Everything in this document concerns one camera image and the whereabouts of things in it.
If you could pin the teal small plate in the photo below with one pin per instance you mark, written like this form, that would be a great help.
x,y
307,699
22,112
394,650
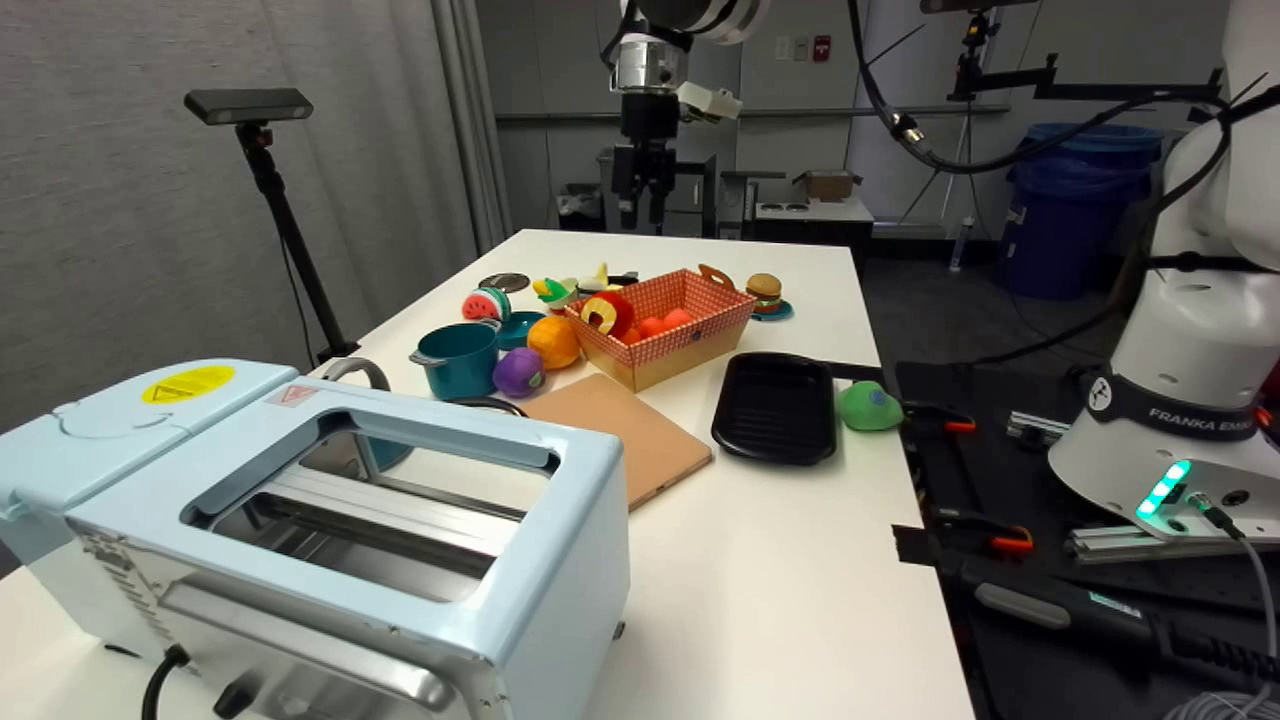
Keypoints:
x,y
779,313

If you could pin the yellow white toy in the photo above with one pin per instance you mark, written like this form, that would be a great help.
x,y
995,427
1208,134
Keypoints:
x,y
597,278

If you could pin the blue trash bin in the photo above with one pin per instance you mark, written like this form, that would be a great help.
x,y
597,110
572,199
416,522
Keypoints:
x,y
1067,223

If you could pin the short silver metal bar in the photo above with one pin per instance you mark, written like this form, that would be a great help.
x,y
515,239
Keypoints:
x,y
1036,427

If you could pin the wooden cutting board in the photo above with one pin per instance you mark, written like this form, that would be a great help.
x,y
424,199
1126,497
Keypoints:
x,y
640,441

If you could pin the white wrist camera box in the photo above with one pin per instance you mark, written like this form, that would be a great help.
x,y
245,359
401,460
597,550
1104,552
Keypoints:
x,y
709,103

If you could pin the grey curtain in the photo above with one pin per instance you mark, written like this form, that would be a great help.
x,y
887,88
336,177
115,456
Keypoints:
x,y
135,224

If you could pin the dark small plate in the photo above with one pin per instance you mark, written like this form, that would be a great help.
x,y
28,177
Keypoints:
x,y
506,280

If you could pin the black tripod stand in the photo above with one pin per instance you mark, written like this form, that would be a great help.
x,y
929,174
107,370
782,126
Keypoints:
x,y
297,246

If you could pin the red plush toy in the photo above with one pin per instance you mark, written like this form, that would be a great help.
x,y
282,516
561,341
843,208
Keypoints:
x,y
657,325

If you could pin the red yellow peach half toy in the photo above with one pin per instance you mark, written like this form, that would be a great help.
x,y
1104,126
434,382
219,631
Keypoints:
x,y
611,313

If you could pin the black long tool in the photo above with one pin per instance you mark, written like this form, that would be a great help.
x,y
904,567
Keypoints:
x,y
1104,622

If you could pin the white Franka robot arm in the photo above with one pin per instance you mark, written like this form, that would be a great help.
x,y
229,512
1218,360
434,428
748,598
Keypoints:
x,y
1202,345

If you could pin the light blue toaster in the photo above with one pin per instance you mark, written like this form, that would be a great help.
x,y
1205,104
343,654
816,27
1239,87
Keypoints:
x,y
535,587

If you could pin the black bar camera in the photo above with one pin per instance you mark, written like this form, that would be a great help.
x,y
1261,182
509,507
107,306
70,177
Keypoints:
x,y
250,104

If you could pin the white background desk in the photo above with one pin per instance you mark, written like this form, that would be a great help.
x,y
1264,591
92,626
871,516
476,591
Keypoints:
x,y
800,223

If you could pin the teal toy pot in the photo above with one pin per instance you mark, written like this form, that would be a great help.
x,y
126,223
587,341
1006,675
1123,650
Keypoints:
x,y
457,360

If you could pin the orange round plush toy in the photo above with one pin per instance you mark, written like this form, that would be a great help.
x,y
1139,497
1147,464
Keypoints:
x,y
553,341

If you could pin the light blue appliance yellow sticker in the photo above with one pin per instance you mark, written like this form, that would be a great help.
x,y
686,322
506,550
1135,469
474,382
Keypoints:
x,y
120,412

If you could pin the green yellow toy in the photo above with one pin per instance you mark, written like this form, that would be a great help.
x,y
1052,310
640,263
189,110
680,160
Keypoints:
x,y
553,289

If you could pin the toy burger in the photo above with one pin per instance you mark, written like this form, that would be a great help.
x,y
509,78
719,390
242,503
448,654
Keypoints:
x,y
761,286

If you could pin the small cardboard box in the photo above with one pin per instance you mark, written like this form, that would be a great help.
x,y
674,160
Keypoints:
x,y
829,184

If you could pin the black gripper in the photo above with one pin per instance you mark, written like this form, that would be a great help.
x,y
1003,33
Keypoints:
x,y
651,117

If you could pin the purple plush toy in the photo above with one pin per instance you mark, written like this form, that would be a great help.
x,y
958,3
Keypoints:
x,y
516,372

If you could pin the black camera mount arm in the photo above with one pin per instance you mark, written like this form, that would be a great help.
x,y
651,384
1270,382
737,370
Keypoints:
x,y
1012,81

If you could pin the black plastic tray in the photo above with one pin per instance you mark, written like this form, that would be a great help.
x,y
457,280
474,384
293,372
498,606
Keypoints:
x,y
779,406

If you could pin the green plush toy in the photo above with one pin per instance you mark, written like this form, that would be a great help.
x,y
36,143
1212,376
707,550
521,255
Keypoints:
x,y
871,406

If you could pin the long silver metal bar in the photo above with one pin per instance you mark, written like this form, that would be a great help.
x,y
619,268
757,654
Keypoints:
x,y
1147,546

